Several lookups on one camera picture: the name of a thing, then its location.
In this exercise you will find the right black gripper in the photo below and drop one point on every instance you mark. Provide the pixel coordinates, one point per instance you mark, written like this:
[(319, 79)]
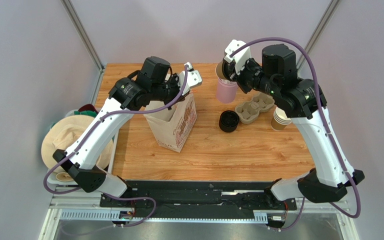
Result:
[(233, 74)]

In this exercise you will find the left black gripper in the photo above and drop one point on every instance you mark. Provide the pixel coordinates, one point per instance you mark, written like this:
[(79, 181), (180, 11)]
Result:
[(174, 81)]

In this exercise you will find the single brown paper cup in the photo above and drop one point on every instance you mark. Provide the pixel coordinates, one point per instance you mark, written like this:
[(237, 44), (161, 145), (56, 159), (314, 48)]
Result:
[(219, 70)]

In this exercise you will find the white paper takeout bag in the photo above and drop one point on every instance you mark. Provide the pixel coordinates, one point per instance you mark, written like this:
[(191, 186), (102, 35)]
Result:
[(171, 128)]

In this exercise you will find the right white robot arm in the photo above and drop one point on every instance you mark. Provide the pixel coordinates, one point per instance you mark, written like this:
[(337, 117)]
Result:
[(277, 77)]

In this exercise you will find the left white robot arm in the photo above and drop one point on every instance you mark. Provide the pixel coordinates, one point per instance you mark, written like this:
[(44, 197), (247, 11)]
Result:
[(153, 82)]

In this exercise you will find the pink straw holder cup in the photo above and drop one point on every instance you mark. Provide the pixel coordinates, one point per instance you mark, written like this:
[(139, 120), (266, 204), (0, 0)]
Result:
[(226, 91)]

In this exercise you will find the lower pulp cup carrier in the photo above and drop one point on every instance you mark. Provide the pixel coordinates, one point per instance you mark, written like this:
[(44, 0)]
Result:
[(249, 111)]

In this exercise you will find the stack of black lids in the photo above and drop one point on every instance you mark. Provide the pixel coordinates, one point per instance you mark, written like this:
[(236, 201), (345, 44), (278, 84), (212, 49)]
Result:
[(228, 121)]

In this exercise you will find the stack of paper cups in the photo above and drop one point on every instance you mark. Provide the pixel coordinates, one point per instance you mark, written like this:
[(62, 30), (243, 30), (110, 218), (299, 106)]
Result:
[(279, 120)]

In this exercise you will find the beige straw hat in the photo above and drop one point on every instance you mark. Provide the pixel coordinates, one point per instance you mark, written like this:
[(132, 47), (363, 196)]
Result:
[(58, 139)]

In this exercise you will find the white plastic bin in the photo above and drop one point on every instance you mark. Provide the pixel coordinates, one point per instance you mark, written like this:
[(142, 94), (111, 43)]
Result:
[(110, 159)]

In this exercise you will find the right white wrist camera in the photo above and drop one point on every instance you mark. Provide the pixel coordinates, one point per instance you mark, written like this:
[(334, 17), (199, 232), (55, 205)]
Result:
[(236, 53)]

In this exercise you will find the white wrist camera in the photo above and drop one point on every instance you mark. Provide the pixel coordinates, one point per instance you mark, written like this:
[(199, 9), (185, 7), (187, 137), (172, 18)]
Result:
[(189, 78), (236, 53)]

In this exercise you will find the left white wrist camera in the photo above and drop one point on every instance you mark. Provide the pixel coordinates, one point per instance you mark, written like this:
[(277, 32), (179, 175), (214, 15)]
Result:
[(189, 78)]

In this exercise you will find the right aluminium frame post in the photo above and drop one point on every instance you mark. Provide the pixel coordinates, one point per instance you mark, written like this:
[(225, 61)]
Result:
[(322, 24)]

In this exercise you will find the aluminium frame post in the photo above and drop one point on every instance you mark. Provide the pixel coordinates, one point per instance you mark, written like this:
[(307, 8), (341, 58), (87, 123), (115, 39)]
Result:
[(322, 24), (75, 19)]

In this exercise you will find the left aluminium frame post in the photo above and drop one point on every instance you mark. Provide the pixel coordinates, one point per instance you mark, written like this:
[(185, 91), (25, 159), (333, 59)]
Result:
[(75, 19)]

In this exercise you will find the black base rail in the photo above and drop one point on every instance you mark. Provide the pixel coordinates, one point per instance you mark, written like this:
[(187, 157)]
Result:
[(187, 202)]

